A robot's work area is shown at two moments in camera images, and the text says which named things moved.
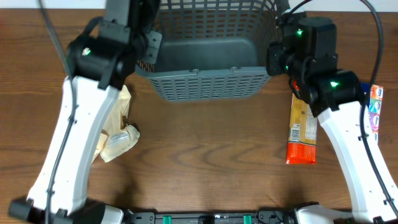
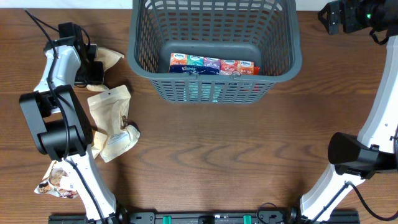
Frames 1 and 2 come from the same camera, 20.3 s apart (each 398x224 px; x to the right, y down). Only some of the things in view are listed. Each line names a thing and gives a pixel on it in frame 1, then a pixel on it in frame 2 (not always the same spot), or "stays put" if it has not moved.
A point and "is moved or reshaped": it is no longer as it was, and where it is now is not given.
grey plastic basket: [212, 50] stays put
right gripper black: [275, 52] → [351, 8]
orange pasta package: [301, 146] → [256, 70]
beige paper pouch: [121, 137] stays put
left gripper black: [154, 38] → [99, 73]
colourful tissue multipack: [376, 96] is moved or reshaped
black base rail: [267, 216] stays put
